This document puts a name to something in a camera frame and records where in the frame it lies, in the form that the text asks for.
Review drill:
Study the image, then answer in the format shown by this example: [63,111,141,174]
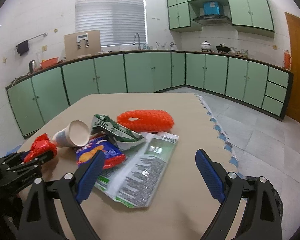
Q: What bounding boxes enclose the green upper wall cabinets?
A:
[166,0,275,33]

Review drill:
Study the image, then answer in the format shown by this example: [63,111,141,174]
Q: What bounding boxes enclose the orange plastic basin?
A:
[40,57,59,68]

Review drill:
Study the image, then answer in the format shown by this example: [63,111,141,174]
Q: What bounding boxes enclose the white cooking pot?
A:
[200,40,212,52]

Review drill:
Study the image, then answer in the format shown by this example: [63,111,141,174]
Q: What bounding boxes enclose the dark hanging towel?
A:
[17,40,30,56]

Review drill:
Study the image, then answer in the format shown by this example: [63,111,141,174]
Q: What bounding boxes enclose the black lined trash bin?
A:
[244,176,283,220]

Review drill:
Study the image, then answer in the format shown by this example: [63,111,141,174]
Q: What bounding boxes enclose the metal towel bar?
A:
[15,32,48,48]

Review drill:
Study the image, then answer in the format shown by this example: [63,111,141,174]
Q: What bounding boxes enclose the red plastic wrapper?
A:
[24,134,58,163]

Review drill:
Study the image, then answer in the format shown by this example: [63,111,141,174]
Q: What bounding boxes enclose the wooden door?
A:
[284,12,300,129]

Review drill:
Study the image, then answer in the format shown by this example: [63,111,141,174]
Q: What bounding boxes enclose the blue red snack bag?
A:
[74,137,127,170]

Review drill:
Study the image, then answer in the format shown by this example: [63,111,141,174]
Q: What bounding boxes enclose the orange thermos flask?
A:
[283,49,291,70]

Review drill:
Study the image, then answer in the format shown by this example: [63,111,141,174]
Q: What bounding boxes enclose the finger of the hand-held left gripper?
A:
[0,151,33,167]
[1,150,54,195]

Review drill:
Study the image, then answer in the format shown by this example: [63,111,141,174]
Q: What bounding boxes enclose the white window blind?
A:
[75,0,148,47]

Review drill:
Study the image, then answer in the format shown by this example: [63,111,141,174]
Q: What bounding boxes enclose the brown board with white holder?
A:
[64,29,101,60]

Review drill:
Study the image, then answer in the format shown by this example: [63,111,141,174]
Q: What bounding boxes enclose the white paper cup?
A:
[52,120,90,147]

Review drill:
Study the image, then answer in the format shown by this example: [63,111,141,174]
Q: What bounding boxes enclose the large green white packet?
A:
[94,132,180,208]

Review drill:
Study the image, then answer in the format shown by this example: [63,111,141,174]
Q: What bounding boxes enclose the blue box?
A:
[203,1,220,16]

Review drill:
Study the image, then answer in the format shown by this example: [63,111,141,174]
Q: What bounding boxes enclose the table with beige cloth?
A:
[16,93,240,240]

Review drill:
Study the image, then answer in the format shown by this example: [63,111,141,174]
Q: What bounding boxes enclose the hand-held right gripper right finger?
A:
[195,149,283,240]

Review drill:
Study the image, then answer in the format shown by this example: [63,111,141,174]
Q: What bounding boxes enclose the metal kitchen faucet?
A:
[133,32,141,50]

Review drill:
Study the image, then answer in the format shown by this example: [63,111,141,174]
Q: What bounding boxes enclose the green lower kitchen cabinets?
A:
[5,49,294,139]

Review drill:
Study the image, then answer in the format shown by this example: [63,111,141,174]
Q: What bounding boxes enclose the black range hood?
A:
[192,15,232,26]

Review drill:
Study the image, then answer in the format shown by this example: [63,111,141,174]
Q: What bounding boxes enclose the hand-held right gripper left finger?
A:
[18,149,105,240]

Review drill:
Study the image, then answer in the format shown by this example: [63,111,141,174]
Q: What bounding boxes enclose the green white carton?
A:
[91,114,144,150]

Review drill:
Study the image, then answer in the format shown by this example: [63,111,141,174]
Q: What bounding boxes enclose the orange foam fruit net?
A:
[117,109,175,132]

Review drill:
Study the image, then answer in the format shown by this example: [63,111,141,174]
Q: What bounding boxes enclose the black wok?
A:
[216,43,231,54]

